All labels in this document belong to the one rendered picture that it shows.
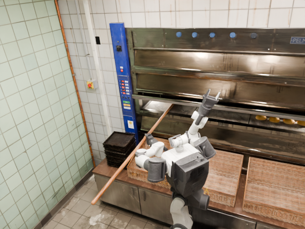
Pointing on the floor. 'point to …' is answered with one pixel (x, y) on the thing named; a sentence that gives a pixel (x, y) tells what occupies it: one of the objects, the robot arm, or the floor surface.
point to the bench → (145, 201)
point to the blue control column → (119, 60)
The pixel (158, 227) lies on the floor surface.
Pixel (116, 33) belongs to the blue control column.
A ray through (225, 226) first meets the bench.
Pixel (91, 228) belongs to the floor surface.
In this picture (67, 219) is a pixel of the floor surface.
